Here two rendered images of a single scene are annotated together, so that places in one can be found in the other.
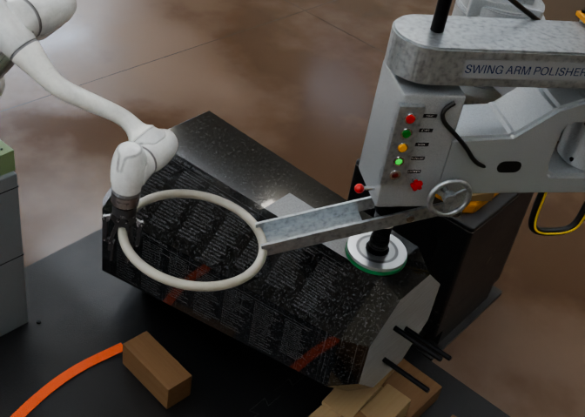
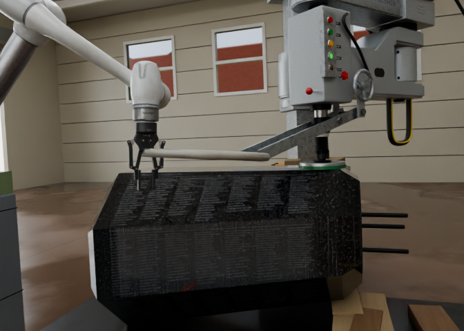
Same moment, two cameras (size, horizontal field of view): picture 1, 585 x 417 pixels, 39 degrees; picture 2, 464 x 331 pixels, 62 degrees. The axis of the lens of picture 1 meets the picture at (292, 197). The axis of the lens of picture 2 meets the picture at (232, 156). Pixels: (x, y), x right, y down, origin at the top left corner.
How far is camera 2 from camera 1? 190 cm
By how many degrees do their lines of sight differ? 38
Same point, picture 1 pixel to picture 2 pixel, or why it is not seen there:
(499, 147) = (371, 56)
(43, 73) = (57, 22)
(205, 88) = not seen: hidden behind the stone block
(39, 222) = not seen: hidden behind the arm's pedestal
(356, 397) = (351, 302)
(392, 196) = (331, 90)
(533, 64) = not seen: outside the picture
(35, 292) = not seen: outside the picture
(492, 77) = not seen: outside the picture
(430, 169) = (345, 68)
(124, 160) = (146, 65)
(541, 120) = (384, 39)
